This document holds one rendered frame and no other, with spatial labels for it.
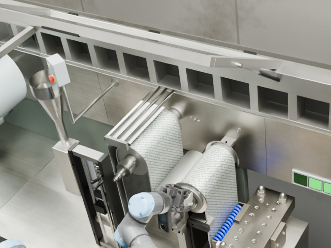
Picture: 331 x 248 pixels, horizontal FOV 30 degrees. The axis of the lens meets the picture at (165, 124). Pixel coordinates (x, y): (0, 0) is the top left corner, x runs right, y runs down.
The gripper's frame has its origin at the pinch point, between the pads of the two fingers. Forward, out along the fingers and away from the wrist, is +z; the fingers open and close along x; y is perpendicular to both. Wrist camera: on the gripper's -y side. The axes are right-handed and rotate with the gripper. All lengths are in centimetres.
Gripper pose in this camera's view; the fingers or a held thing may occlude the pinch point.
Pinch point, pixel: (187, 204)
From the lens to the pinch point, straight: 226.8
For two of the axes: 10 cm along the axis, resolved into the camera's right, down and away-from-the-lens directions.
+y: 2.4, -9.7, -0.9
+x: -8.4, -2.5, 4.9
